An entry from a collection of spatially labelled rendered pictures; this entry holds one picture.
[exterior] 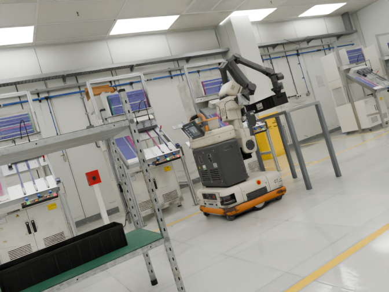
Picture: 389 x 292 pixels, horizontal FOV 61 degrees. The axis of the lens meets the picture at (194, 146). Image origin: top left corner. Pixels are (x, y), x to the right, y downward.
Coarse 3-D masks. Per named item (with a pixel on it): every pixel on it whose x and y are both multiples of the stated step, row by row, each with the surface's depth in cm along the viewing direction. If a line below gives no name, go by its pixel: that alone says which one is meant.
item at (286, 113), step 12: (300, 108) 324; (264, 120) 372; (276, 120) 396; (288, 120) 317; (324, 120) 335; (252, 132) 378; (324, 132) 335; (288, 156) 394; (300, 156) 317; (264, 168) 378; (300, 168) 320; (336, 168) 334
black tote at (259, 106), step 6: (270, 96) 322; (276, 96) 322; (282, 96) 325; (258, 102) 341; (264, 102) 333; (270, 102) 325; (276, 102) 321; (282, 102) 324; (246, 108) 363; (252, 108) 353; (258, 108) 344; (264, 108) 336; (270, 108) 350
